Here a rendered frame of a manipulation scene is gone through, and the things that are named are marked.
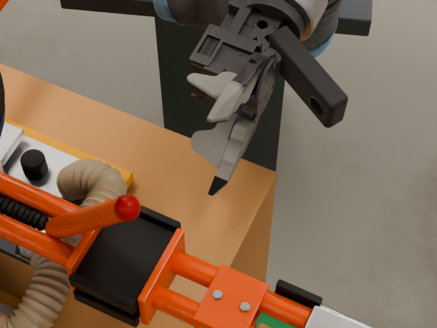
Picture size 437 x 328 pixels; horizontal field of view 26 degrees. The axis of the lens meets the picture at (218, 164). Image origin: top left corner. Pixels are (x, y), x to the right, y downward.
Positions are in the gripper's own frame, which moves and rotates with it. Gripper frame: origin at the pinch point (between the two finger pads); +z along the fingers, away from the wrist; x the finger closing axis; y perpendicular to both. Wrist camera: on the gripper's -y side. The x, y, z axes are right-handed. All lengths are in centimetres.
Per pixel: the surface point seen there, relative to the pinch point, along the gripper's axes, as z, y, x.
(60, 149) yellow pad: 0.2, 20.0, -10.8
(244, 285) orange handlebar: 11.5, -8.5, 2.0
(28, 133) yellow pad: -0.1, 24.4, -10.8
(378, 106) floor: -88, -1, -109
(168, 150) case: -6.3, 9.3, -13.3
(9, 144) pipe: 3.6, 24.2, -7.8
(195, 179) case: -4.0, 4.6, -13.2
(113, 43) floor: -77, 66, -109
